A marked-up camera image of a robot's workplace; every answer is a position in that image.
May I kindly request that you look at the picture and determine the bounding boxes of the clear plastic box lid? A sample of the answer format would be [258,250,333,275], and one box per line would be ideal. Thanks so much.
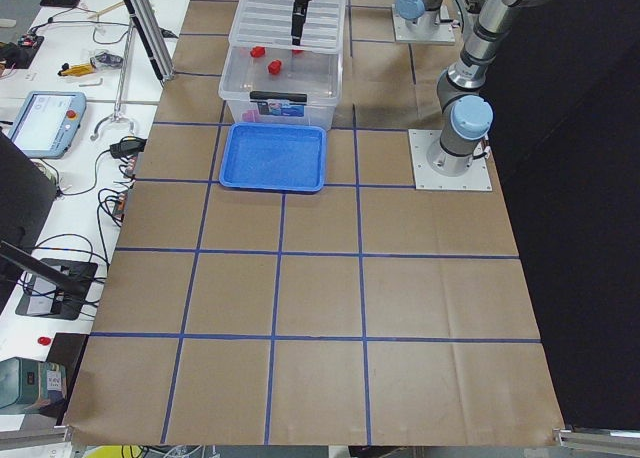
[229,0,347,54]

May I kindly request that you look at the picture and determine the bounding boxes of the red block in box corner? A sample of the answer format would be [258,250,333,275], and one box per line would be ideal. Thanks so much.
[250,46,266,58]

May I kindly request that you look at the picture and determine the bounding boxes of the clear plastic storage box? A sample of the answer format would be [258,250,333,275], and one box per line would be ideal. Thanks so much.
[218,46,343,130]

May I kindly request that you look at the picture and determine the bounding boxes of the green equipment box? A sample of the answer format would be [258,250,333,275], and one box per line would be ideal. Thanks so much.
[1,357,67,415]

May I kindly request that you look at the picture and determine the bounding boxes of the blue plastic tray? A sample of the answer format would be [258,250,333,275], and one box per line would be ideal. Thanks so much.
[219,123,327,193]

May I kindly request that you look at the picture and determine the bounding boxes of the wooden chopsticks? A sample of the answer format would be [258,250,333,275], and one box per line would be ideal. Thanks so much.
[89,1,125,19]

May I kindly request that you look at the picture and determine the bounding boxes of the small black orange gadget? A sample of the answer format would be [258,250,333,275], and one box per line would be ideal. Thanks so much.
[58,51,124,77]

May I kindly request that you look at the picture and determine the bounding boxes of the hex key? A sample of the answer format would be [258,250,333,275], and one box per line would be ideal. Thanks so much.
[78,77,104,88]

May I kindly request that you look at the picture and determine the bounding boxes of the black power adapter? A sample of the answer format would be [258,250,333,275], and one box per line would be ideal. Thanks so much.
[109,136,147,159]

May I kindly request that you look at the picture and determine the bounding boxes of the black smartphone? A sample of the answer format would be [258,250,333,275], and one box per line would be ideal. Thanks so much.
[40,0,80,8]

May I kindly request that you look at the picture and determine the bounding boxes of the teach pendant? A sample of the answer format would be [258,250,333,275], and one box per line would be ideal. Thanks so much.
[9,91,87,159]

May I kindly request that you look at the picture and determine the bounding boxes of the black monitor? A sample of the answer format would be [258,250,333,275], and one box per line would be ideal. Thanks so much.
[0,130,57,309]

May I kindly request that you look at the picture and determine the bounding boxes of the black monitor stand base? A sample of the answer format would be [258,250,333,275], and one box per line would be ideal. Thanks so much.
[16,258,98,321]

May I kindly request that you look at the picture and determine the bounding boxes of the black box latch handle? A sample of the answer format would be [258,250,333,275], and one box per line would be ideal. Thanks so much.
[249,90,307,104]

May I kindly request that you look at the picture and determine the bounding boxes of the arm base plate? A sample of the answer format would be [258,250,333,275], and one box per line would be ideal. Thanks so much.
[393,13,456,46]
[408,129,492,192]

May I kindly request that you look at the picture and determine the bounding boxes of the aluminium frame post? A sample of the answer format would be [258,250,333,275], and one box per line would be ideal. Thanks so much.
[123,0,174,84]

